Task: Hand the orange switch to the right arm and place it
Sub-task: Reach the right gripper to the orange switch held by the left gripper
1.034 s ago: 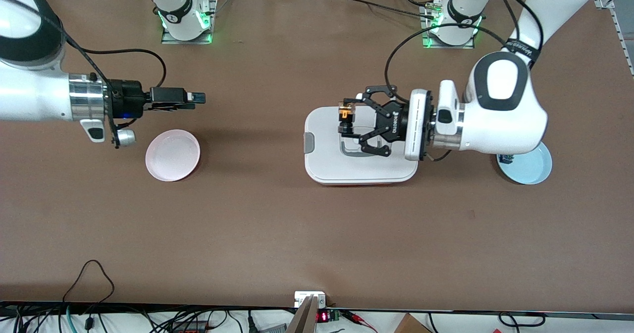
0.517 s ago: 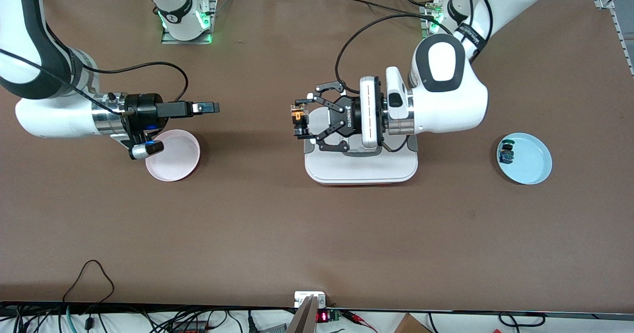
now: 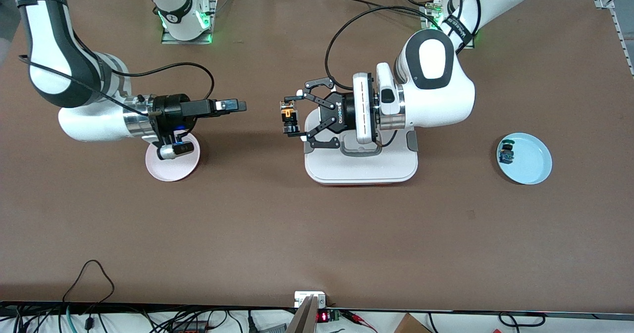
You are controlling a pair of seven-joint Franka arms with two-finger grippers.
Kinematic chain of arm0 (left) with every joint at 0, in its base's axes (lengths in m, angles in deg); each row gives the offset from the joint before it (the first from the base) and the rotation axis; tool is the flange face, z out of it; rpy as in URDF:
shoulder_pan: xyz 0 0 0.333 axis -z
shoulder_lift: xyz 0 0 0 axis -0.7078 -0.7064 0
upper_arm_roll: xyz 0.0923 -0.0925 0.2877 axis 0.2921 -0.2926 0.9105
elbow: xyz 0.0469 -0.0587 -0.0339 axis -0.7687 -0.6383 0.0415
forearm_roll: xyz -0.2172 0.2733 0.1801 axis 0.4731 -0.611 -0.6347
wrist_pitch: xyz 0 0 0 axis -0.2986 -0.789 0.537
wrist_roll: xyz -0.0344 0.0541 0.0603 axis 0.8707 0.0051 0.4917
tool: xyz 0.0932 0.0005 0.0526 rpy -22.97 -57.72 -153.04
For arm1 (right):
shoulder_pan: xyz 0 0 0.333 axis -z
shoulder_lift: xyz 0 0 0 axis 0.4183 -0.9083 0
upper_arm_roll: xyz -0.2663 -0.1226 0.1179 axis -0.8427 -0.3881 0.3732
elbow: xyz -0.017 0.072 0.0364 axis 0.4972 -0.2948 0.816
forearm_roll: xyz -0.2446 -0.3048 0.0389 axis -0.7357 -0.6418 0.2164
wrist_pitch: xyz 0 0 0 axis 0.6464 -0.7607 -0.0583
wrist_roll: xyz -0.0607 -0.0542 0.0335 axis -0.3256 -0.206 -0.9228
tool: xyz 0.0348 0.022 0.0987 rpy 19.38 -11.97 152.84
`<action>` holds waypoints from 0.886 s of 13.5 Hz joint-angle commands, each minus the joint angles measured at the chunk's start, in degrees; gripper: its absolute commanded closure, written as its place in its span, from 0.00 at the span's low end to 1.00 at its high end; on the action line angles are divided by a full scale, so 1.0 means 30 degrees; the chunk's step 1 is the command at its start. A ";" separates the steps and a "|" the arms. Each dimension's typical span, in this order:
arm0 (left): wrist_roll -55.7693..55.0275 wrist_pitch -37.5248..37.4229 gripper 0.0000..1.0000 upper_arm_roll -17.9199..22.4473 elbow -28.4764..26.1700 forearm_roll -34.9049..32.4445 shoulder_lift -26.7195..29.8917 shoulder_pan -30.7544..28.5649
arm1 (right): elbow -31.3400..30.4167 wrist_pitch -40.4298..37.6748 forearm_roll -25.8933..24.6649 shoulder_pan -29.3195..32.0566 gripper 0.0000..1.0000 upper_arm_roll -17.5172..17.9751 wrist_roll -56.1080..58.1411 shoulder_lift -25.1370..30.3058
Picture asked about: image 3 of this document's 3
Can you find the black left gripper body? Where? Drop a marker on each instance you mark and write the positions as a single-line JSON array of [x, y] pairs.
[[343, 112]]

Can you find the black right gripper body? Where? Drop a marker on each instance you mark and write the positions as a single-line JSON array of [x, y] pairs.
[[174, 109]]

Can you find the orange push-button switch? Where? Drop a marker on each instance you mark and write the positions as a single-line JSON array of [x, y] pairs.
[[289, 117]]

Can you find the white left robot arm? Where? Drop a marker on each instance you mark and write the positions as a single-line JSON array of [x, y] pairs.
[[436, 95]]

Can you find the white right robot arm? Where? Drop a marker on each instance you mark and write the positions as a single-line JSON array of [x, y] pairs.
[[49, 50]]

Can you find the pale pink round plate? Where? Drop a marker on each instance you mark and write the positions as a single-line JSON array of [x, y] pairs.
[[171, 172]]

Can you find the circuit board red display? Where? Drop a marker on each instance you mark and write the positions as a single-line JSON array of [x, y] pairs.
[[323, 316]]

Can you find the red clip lead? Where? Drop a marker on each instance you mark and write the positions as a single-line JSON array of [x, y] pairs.
[[359, 319]]

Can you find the light blue round plate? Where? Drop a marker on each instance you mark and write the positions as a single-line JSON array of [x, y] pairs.
[[532, 159]]

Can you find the grey power adapter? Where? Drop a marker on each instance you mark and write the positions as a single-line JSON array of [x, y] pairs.
[[272, 329]]

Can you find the brown cardboard piece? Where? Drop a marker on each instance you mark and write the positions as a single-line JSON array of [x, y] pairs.
[[411, 326]]

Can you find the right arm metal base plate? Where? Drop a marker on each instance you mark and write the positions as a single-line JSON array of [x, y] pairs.
[[185, 41]]

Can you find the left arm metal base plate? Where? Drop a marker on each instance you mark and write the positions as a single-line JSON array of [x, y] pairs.
[[425, 23]]

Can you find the white metal bracket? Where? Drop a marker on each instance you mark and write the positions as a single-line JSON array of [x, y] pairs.
[[301, 297]]

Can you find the blue push-button switch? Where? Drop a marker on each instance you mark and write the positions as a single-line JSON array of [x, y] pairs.
[[506, 155]]

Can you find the aluminium profile post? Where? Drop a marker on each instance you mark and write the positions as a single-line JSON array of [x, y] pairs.
[[303, 322]]

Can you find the aluminium frame rail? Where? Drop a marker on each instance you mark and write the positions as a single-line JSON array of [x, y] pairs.
[[600, 1]]

